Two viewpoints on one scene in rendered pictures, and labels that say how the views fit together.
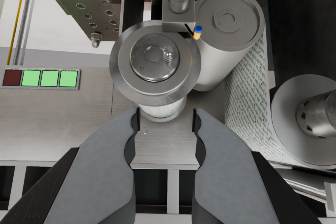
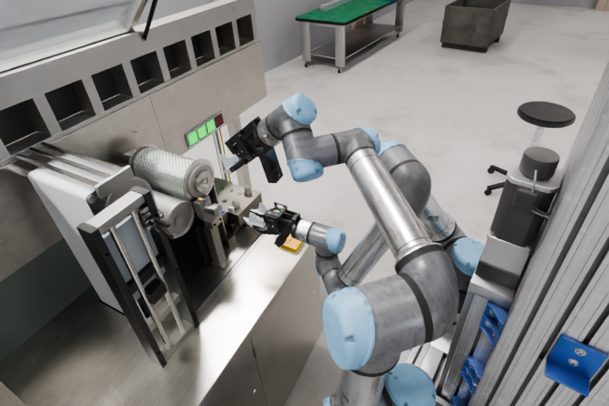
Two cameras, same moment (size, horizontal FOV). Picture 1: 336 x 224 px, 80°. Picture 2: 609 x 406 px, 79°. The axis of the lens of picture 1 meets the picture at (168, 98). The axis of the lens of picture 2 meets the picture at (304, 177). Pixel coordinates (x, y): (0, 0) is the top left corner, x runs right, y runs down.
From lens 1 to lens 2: 1.02 m
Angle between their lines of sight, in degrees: 58
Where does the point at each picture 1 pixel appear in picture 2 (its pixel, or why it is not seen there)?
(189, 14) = (202, 206)
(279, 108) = not seen: hidden behind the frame
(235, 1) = (179, 230)
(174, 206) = (87, 83)
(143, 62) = (207, 176)
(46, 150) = (186, 84)
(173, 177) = (98, 106)
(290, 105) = not seen: hidden behind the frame
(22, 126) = (203, 93)
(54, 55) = not seen: hidden behind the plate
